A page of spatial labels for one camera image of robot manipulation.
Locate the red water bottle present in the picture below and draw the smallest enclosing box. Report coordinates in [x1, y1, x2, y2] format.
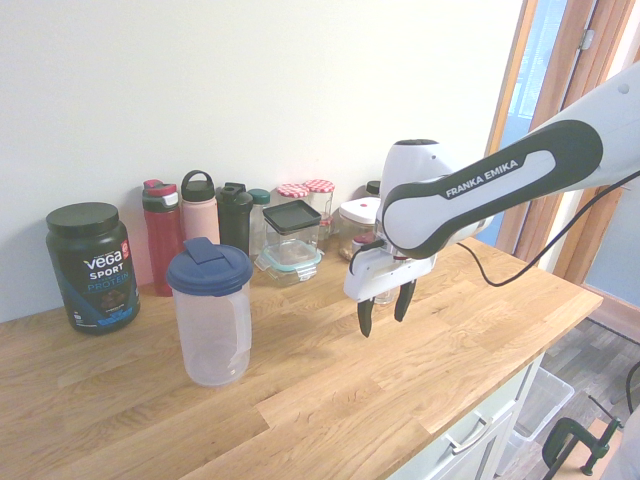
[141, 179, 187, 298]

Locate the wooden door frame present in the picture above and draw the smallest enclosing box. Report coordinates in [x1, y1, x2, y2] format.
[483, 0, 640, 301]

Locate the pale kitchen cabinet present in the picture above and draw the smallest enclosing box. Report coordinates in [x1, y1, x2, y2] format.
[399, 349, 546, 480]

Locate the clear plastic storage bin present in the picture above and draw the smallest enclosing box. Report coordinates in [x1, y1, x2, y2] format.
[509, 367, 576, 444]

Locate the small glass jar red lid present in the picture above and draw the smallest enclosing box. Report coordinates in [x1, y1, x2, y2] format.
[350, 234, 375, 261]

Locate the clear bottle dark green lid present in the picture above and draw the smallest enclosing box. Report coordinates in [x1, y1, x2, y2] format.
[247, 188, 272, 261]

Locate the clear pitcher blue lid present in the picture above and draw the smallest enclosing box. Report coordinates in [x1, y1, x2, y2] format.
[166, 237, 253, 388]

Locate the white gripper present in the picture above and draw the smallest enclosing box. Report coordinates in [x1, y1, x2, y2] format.
[342, 243, 436, 339]

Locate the silver cabinet bar handle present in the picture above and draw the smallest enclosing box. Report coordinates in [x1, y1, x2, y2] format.
[444, 413, 494, 454]

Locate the tall jar red checkered lid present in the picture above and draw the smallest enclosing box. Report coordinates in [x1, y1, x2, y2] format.
[304, 178, 336, 241]
[276, 183, 311, 207]

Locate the square container black lid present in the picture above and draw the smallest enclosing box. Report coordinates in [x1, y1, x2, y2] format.
[262, 201, 323, 251]

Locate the pink bottle black lid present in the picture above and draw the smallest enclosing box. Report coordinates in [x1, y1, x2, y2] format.
[179, 169, 224, 251]

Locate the green metal clamp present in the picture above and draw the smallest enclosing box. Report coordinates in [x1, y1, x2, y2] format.
[542, 417, 624, 476]

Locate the glass container teal clip lid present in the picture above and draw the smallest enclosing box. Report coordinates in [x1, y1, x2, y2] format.
[254, 241, 324, 288]

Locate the black shaker bottle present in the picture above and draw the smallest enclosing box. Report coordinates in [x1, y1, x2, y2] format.
[215, 182, 254, 259]

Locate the black Vega protein tub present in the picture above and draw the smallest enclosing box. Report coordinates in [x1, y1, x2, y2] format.
[44, 201, 142, 337]

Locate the cereal container white lid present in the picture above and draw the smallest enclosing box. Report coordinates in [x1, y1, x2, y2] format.
[337, 196, 384, 262]

